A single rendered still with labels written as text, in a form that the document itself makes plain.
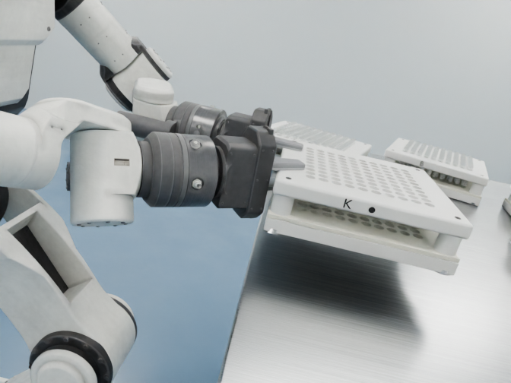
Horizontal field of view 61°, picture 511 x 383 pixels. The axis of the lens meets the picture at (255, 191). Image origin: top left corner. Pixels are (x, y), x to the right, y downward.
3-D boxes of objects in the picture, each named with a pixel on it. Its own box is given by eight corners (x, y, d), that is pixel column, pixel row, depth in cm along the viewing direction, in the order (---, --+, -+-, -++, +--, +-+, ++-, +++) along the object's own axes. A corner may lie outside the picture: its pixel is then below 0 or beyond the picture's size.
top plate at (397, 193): (271, 194, 54) (275, 178, 53) (283, 148, 77) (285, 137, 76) (469, 241, 53) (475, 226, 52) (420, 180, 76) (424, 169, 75)
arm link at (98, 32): (125, 98, 104) (49, 20, 90) (166, 63, 103) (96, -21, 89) (131, 118, 95) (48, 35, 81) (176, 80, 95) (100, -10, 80)
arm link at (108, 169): (183, 122, 49) (74, 113, 44) (187, 218, 47) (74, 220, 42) (157, 147, 59) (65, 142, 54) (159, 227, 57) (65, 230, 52)
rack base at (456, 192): (475, 184, 126) (478, 176, 125) (478, 206, 104) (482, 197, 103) (391, 159, 134) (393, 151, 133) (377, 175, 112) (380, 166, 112)
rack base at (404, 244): (263, 229, 56) (267, 213, 55) (277, 174, 79) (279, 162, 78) (454, 276, 55) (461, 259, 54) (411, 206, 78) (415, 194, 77)
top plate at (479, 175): (482, 167, 124) (484, 160, 123) (486, 187, 102) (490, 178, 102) (396, 144, 132) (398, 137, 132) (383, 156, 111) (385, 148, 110)
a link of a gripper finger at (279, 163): (306, 171, 59) (267, 169, 56) (295, 163, 61) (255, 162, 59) (309, 159, 58) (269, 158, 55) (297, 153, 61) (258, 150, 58)
